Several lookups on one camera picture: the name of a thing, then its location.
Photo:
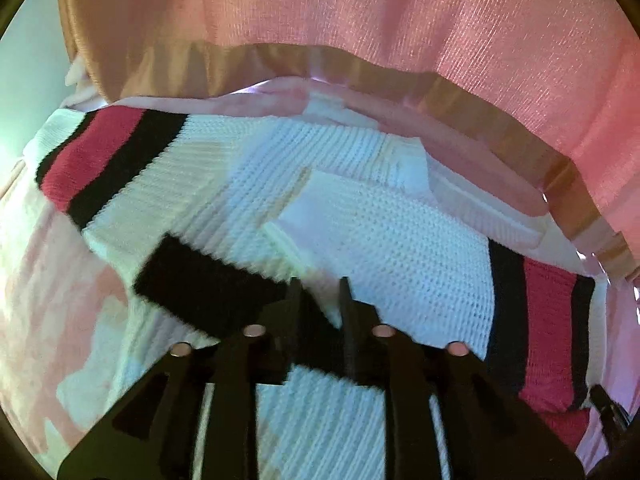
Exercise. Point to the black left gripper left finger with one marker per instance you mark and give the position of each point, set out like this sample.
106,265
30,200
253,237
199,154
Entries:
152,430

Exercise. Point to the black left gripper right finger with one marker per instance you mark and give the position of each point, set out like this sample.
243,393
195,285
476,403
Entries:
445,417

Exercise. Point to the white knitted striped sweater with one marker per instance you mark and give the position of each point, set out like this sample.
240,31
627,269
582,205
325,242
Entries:
331,302

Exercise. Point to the pink orange curtain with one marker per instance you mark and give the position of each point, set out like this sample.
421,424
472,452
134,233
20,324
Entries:
551,87

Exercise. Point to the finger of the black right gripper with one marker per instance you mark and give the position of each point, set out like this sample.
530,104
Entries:
614,419

